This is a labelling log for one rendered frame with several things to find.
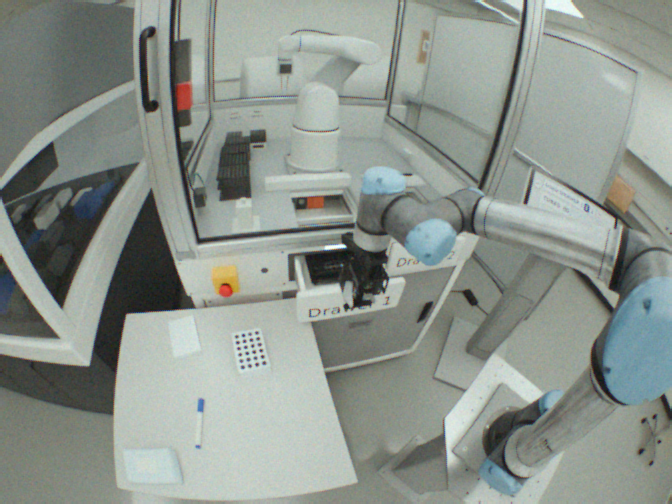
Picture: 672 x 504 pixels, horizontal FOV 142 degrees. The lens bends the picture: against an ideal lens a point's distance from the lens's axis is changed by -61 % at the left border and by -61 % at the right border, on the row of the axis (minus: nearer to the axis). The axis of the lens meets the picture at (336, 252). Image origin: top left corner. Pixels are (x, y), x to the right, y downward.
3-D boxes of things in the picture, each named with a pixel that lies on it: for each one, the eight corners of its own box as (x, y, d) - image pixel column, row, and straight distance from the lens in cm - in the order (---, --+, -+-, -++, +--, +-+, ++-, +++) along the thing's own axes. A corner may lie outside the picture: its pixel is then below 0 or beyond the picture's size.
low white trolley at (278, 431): (332, 485, 147) (358, 482, 71) (205, 497, 155) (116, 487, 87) (304, 384, 157) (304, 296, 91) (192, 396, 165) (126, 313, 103)
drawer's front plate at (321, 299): (396, 306, 86) (406, 281, 78) (298, 323, 78) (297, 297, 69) (394, 302, 86) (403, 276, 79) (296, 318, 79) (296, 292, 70)
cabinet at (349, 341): (414, 357, 176) (471, 259, 118) (236, 390, 159) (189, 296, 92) (364, 251, 226) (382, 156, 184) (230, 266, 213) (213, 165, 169)
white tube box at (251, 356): (272, 372, 77) (270, 366, 74) (241, 378, 78) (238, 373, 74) (262, 334, 83) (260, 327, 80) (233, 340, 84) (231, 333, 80)
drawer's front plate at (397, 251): (455, 261, 109) (466, 238, 103) (387, 272, 94) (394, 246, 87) (453, 258, 110) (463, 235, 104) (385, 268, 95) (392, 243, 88)
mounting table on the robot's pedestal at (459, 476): (555, 432, 120) (576, 421, 112) (493, 534, 102) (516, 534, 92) (477, 368, 107) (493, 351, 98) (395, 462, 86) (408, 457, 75)
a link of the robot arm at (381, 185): (386, 188, 45) (353, 166, 50) (374, 243, 51) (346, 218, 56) (419, 181, 50) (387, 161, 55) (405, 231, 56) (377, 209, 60)
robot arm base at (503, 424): (538, 429, 94) (558, 418, 87) (512, 469, 87) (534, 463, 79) (506, 403, 89) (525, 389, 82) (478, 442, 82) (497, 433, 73)
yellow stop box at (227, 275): (240, 295, 83) (236, 277, 77) (216, 297, 84) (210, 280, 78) (239, 281, 86) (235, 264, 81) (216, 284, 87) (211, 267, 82)
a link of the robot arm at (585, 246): (684, 234, 53) (460, 174, 62) (694, 262, 43) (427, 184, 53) (664, 300, 57) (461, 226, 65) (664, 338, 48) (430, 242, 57)
